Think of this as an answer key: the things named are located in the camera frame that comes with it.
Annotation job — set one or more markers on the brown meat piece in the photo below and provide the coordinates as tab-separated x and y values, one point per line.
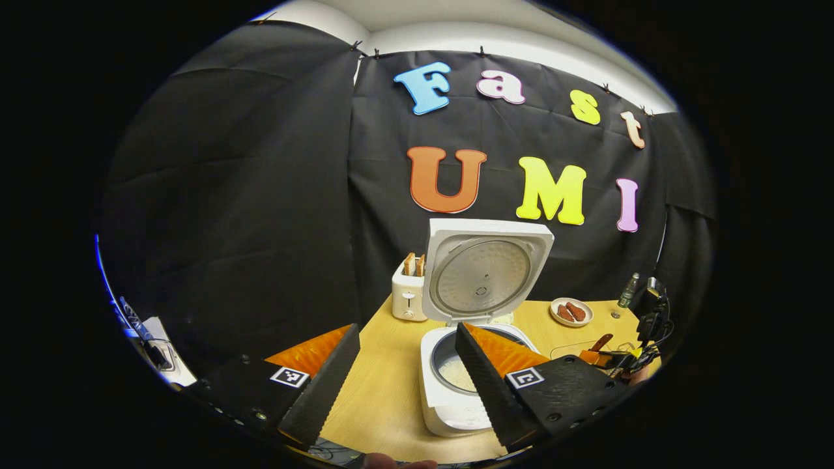
565	314
576	311

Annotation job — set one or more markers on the brown wooden spoon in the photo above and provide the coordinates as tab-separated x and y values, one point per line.
601	342

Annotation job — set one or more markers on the black backdrop cloth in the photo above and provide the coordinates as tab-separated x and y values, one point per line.
260	195

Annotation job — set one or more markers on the toast slice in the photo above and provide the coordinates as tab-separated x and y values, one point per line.
409	264
420	264

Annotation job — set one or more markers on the white toaster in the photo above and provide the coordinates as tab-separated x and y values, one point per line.
408	299

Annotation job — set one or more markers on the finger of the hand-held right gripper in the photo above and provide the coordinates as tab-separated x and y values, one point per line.
591	357

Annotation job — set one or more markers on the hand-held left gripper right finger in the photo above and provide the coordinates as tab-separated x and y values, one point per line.
488	391

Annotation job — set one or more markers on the white rice cooker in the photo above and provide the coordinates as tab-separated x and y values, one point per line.
482	273

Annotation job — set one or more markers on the white side table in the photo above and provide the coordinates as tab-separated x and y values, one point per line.
179	368

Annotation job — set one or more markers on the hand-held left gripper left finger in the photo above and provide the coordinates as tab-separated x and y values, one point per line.
322	391

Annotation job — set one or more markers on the white round plate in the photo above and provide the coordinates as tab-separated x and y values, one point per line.
555	316

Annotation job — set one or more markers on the clear plastic bottle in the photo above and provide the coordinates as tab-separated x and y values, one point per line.
629	291

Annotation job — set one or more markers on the black device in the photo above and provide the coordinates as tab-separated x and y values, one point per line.
158	355

